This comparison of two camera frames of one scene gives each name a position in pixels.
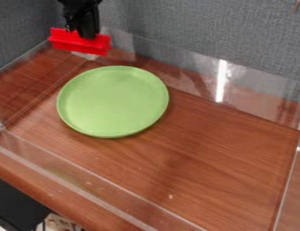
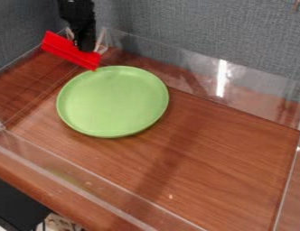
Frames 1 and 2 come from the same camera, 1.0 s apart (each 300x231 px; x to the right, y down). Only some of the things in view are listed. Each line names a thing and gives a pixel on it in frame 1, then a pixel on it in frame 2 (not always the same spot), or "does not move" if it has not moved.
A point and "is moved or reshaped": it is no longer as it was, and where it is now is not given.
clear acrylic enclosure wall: x=153 y=139 does not move
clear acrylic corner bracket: x=90 y=56 -> x=102 y=42
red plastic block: x=68 y=40 is moved or reshaped
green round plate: x=112 y=101 does not move
